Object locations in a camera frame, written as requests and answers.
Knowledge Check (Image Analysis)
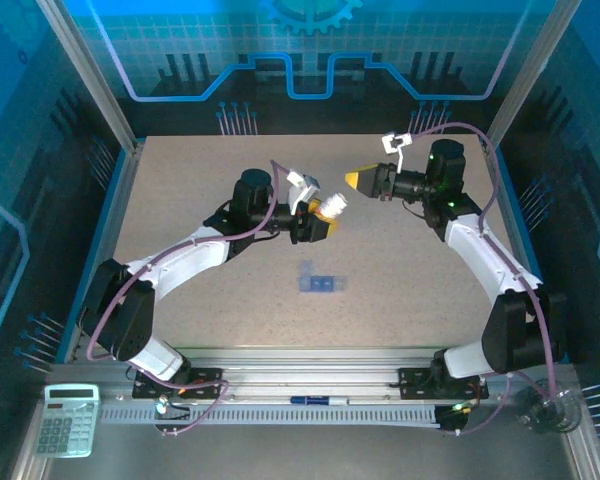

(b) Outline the white desk calculator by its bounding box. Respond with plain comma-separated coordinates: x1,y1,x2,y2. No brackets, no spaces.
34,383,102,459

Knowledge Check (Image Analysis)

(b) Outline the grey slotted cable duct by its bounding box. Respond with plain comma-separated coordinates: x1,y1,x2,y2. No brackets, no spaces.
99,403,439,427

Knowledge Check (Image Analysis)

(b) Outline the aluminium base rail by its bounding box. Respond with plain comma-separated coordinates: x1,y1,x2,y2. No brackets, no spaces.
49,345,576,402

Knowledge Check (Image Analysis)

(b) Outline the blue white marker pen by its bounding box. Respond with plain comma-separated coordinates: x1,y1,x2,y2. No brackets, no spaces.
289,395,351,407

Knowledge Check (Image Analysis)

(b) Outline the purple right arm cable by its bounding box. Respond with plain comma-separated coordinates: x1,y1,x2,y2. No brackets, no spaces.
409,121,562,437

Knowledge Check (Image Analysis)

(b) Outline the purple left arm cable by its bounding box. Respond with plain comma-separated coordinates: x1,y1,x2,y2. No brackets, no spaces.
84,159,230,437

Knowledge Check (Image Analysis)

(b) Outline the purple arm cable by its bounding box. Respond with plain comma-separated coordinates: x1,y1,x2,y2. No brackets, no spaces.
84,159,230,437
409,121,562,437

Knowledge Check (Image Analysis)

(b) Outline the aluminium frame post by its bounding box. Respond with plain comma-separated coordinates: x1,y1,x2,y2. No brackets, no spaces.
482,0,584,154
35,0,142,152

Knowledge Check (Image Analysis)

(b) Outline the blue plastic block piece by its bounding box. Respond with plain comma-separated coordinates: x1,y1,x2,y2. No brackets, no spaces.
296,259,349,294

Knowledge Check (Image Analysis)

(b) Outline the clear plastic cup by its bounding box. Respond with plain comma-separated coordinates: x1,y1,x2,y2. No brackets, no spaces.
514,378,584,434

